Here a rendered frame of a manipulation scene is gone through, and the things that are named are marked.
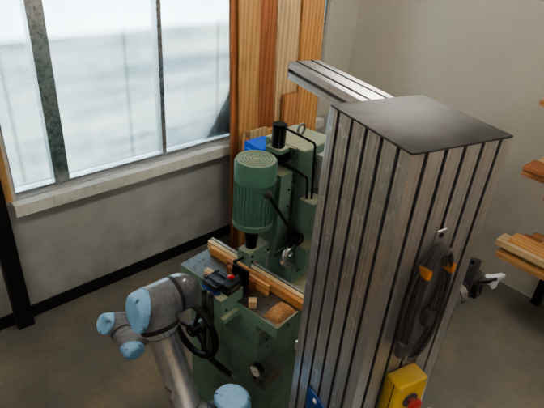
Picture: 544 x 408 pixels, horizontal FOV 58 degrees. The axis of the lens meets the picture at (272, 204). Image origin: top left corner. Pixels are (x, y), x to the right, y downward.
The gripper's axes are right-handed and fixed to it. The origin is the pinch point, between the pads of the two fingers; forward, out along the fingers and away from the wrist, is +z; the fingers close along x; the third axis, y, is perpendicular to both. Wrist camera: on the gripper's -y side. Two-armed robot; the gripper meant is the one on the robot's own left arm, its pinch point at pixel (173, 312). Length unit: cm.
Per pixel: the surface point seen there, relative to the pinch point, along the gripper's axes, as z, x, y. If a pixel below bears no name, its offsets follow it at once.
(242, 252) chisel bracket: 22.5, 5.4, -31.2
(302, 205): 31, 19, -61
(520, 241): 203, 85, -85
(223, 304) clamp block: 11.6, 13.6, -10.3
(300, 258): 42, 23, -37
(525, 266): 199, 94, -71
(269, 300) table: 30.0, 23.5, -16.7
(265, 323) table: 21.3, 30.5, -10.3
